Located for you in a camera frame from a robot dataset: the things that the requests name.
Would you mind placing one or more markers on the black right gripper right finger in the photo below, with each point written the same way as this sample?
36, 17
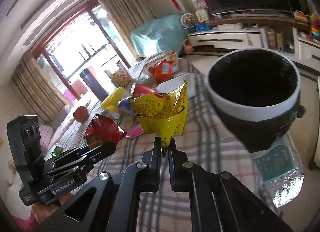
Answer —
186, 176

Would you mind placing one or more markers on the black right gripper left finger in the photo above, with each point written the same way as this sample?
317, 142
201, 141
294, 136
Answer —
137, 178

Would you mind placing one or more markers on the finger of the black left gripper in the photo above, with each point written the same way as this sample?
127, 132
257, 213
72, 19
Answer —
68, 157
98, 153

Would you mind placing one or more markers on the red snack wrapper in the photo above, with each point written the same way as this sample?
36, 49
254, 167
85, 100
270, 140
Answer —
102, 130

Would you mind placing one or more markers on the yellow snack bag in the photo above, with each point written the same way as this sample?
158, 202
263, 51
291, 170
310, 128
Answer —
163, 114

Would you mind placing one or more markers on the orange snack packet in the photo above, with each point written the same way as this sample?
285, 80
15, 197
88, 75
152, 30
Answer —
162, 72

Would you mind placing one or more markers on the yellow foam fruit net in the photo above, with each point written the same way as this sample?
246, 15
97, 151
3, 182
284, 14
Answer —
110, 103

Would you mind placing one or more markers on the white-rimmed black trash bin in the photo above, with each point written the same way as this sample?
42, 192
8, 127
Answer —
256, 94

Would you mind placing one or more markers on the red apple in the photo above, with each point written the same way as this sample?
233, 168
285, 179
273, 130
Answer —
81, 114

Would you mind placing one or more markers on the plaid table cloth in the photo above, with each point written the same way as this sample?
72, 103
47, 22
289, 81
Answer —
237, 207

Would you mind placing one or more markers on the purple tumbler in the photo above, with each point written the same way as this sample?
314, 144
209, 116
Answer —
93, 84

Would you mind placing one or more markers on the beige curtain left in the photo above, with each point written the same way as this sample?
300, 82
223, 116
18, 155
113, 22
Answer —
36, 90

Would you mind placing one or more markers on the beige curtain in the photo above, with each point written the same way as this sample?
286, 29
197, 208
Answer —
127, 15
36, 90

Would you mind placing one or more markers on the clear snack jar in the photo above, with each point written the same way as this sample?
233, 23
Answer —
120, 78

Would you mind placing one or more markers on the children's picture book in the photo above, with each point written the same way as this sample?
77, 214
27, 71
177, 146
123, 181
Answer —
140, 71

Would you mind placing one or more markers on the pink kettlebell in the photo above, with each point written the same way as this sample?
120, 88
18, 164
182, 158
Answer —
188, 48

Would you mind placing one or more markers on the white TV cabinet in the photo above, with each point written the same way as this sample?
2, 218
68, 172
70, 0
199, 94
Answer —
302, 49

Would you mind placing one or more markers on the light blue covered furniture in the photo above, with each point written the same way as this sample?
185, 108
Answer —
162, 34

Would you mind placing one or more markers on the white ferris wheel toy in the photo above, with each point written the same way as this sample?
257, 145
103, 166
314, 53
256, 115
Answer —
188, 21

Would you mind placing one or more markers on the beige curtain right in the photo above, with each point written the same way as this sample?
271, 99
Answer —
127, 15

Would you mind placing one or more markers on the colourful stacking ring toy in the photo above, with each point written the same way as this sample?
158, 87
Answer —
314, 26

